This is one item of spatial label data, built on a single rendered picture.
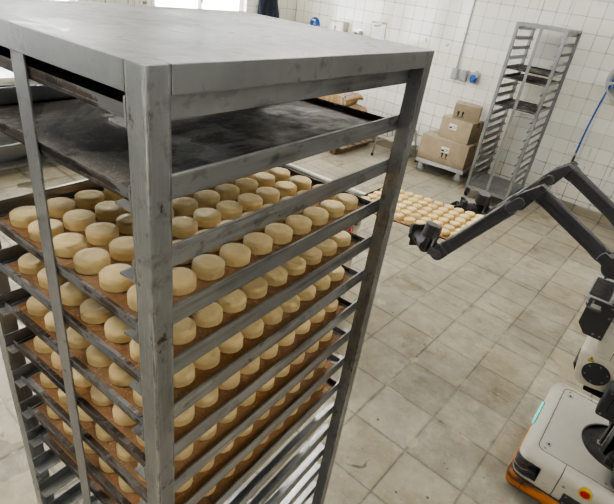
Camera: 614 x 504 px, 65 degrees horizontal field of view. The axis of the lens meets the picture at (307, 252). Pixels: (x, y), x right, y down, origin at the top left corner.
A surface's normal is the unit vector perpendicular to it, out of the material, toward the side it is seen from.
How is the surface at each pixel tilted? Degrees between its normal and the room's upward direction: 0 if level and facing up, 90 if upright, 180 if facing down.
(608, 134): 90
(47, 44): 90
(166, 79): 90
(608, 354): 90
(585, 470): 1
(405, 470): 0
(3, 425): 0
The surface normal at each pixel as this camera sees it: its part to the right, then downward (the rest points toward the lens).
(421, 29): -0.65, 0.30
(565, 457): 0.12, -0.86
